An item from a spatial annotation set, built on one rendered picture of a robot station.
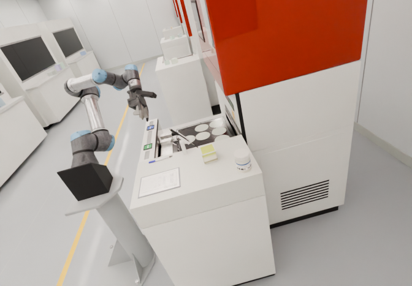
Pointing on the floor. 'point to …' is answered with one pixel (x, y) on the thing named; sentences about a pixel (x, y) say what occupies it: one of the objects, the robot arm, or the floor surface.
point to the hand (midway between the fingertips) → (145, 118)
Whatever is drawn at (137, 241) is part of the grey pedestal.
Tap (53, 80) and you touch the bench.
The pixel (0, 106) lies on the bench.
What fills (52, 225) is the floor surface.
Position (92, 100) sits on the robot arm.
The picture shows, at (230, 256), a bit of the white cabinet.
